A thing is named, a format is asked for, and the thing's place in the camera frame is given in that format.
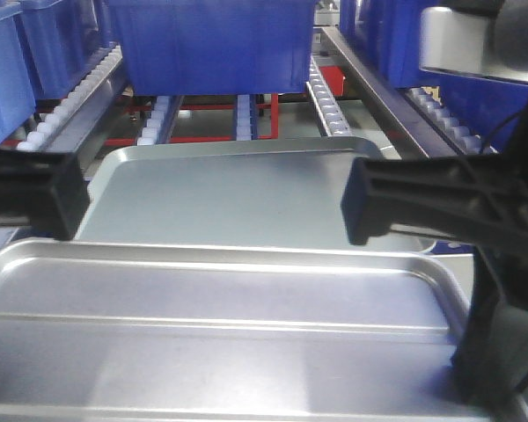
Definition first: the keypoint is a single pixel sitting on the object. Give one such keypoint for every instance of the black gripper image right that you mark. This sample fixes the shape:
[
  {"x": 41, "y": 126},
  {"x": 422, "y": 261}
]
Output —
[{"x": 477, "y": 199}]

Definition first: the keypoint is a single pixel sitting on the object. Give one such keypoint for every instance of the blue bin back left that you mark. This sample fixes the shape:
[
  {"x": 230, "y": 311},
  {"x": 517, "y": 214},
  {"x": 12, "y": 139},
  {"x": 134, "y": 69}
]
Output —
[{"x": 62, "y": 41}]

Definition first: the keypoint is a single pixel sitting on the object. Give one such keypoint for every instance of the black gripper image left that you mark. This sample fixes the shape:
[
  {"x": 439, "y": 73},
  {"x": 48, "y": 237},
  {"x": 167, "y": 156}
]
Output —
[{"x": 45, "y": 191}]

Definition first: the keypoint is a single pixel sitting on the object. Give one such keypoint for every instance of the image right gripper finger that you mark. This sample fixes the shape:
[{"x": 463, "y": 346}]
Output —
[{"x": 491, "y": 360}]

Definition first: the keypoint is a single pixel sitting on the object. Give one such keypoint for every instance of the light blue bin left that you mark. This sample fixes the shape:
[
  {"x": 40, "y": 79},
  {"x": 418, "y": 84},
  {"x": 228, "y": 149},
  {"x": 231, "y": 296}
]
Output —
[{"x": 17, "y": 101}]

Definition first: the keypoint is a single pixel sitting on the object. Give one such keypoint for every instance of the large silver flat tray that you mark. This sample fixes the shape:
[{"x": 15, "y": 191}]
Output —
[{"x": 270, "y": 193}]

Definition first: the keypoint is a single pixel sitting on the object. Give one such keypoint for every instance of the left steel divider rail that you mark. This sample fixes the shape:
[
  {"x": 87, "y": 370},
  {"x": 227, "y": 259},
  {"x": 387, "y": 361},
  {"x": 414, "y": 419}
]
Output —
[{"x": 94, "y": 112}]

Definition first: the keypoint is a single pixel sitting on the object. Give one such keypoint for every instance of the blue bin right shelf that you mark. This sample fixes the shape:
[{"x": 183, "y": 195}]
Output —
[{"x": 405, "y": 48}]

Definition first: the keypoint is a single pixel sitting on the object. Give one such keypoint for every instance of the right steel divider rail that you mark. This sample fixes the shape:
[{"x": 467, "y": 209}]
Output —
[{"x": 407, "y": 130}]

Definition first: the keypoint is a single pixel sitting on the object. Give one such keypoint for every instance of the silver ribbed metal tray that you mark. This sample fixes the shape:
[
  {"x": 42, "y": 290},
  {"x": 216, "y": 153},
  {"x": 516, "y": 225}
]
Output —
[{"x": 128, "y": 332}]

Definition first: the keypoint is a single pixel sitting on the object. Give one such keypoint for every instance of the far left roller track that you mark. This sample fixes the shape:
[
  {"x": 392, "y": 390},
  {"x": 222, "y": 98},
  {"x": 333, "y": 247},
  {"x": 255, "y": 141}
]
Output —
[{"x": 57, "y": 120}]

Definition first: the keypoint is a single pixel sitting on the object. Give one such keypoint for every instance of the right white roller track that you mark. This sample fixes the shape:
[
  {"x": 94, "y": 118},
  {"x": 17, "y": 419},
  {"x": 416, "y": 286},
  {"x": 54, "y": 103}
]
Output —
[{"x": 331, "y": 120}]

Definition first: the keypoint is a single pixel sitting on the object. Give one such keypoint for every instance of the red floor frame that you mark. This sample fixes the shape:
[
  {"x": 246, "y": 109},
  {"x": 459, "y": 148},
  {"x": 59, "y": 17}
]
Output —
[{"x": 197, "y": 122}]

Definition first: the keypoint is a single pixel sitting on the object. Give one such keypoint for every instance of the left white roller track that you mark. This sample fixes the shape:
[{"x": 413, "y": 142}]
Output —
[{"x": 158, "y": 128}]

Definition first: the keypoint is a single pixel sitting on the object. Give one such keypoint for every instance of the steel divider rail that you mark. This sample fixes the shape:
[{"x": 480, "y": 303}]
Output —
[
  {"x": 407, "y": 130},
  {"x": 94, "y": 112}
]

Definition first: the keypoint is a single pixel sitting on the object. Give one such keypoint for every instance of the blue bin centre back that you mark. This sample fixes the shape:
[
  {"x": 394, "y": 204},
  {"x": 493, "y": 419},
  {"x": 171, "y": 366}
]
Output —
[{"x": 214, "y": 47}]

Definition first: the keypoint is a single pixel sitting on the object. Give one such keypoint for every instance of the far right roller track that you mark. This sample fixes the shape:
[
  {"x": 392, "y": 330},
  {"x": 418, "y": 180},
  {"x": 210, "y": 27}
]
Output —
[{"x": 459, "y": 136}]

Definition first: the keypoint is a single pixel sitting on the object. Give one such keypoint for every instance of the centre white roller track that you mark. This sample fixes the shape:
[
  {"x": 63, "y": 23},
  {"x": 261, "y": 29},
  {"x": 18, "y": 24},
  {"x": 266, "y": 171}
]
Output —
[{"x": 245, "y": 118}]

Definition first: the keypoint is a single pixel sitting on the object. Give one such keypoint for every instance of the white roller track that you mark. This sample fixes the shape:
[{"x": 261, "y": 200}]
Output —
[
  {"x": 331, "y": 120},
  {"x": 245, "y": 118},
  {"x": 158, "y": 128}
]

